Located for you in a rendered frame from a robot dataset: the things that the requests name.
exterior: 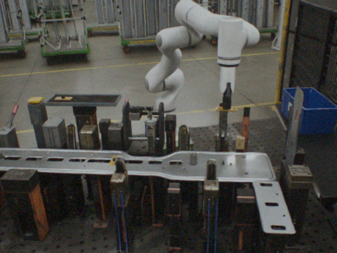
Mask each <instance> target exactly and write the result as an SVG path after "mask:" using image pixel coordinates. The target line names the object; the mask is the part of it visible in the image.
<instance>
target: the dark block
mask: <svg viewBox="0 0 337 253"><path fill-rule="evenodd" d="M176 126H177V117H176V114H166V117H165V119H164V131H165V132H166V155H169V154H170V153H173V152H175V151H176ZM170 165H176V162H174V161H171V162H170ZM170 183H175V181H173V180H167V188H169V185H170Z"/></svg>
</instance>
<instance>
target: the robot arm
mask: <svg viewBox="0 0 337 253"><path fill-rule="evenodd" d="M175 17H176V19H177V21H178V22H179V23H180V24H182V25H183V26H179V27H173V28H167V29H163V30H161V31H160V32H159V33H158V35H157V36H156V39H155V42H156V45H157V47H158V49H159V50H160V52H161V53H163V55H162V58H161V61H160V62H159V63H158V64H157V65H156V66H154V67H153V68H152V69H151V70H150V71H149V72H148V74H147V75H146V77H145V81H144V84H145V88H146V89H147V91H149V92H152V93H157V92H162V91H166V92H164V93H163V94H162V95H161V96H160V97H159V98H158V99H157V100H156V101H155V108H156V112H158V108H159V104H160V102H163V106H164V116H166V114H176V97H177V96H178V93H179V92H180V91H181V89H182V88H183V85H184V82H185V77H184V74H183V72H182V70H180V69H178V66H179V65H180V62H181V60H182V53H181V51H180V50H179V49H180V48H183V47H188V46H193V45H196V44H198V43H199V42H200V41H201V40H202V38H203V35H205V36H210V37H219V38H218V53H217V59H218V63H219V66H221V74H220V92H221V93H222V92H223V97H222V108H223V109H230V108H231V92H232V93H233V92H234V86H235V72H236V67H237V66H239V63H240V58H241V51H242V49H243V48H249V47H253V46H255V45H256V44H257V43H258V42H259V40H260V34H259V32H258V30H257V29H256V28H255V27H254V26H253V25H251V24H249V23H248V22H246V21H243V19H242V18H238V17H231V16H223V15H215V14H213V13H212V12H210V11H208V10H207V9H205V8H203V7H201V6H200V5H199V4H197V3H195V2H193V1H192V0H181V1H179V2H178V4H177V6H176V9H175ZM176 116H177V115H176Z"/></svg>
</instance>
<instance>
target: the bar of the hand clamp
mask: <svg viewBox="0 0 337 253"><path fill-rule="evenodd" d="M220 107H222V101H220ZM227 119H228V112H227V111H219V141H220V135H221V131H225V141H227Z"/></svg>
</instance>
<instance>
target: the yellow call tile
mask: <svg viewBox="0 0 337 253"><path fill-rule="evenodd" d="M42 100H43V97H32V98H31V99H29V101H28V103H40V102H41V101H42Z"/></svg>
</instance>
